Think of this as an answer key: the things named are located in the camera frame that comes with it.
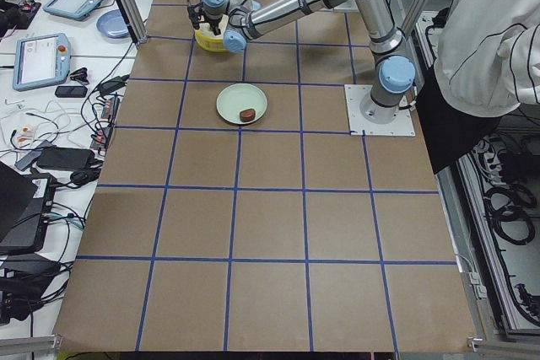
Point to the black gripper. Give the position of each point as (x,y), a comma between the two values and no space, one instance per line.
(213,24)

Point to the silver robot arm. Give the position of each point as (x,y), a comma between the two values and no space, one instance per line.
(323,28)

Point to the light green plate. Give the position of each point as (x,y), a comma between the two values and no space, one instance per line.
(240,96)

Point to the brown steamed bun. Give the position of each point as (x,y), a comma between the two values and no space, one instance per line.
(248,115)

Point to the blue plate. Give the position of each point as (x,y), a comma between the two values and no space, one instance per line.
(112,25)

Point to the near teach pendant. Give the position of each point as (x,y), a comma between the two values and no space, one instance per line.
(41,61)

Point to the black laptop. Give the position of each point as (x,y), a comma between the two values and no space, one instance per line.
(25,202)

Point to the person in white jacket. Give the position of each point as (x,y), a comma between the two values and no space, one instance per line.
(487,65)

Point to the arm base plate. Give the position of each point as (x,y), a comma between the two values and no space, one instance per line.
(366,118)

